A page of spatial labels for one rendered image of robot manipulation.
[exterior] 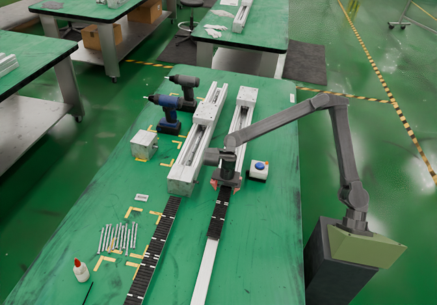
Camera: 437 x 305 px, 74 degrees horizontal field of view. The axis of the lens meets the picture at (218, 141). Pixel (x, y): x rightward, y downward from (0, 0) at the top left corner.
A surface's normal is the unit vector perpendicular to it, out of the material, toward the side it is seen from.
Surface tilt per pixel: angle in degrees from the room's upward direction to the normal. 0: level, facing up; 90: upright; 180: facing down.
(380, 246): 90
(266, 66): 90
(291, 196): 0
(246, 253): 0
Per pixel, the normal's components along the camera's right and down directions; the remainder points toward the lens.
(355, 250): -0.17, 0.61
